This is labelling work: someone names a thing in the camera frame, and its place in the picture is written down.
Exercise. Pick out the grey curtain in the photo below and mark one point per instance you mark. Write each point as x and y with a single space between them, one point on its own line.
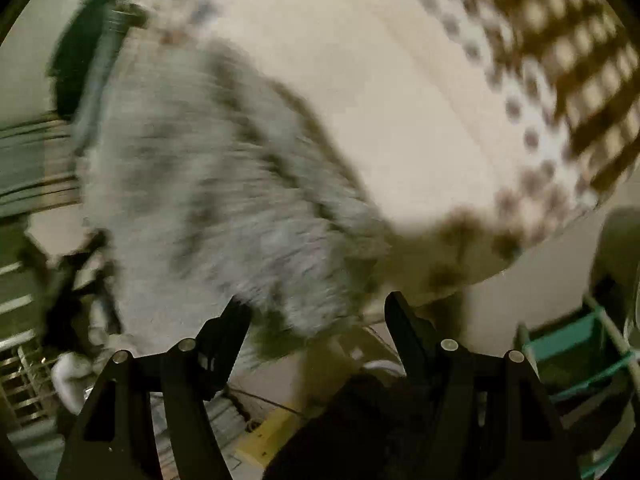
30 160

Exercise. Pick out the dark green duvet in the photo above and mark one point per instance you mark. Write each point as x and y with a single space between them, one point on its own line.
80 60

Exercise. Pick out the teal storage rack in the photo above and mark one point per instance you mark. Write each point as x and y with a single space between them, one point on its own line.
565 350

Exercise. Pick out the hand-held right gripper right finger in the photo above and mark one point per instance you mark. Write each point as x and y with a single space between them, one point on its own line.
410 332

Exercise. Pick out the person's legs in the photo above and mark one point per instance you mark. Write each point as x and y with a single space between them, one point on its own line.
350 435

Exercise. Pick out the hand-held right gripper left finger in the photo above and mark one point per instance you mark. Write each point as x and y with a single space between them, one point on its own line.
225 332

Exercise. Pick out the grey fluffy blanket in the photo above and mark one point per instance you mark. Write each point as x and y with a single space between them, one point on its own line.
200 185

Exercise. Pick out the brown checked bed sheet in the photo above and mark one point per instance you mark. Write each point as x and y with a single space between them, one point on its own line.
575 60

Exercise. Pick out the floral bed blanket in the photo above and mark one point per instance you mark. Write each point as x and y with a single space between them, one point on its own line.
400 110

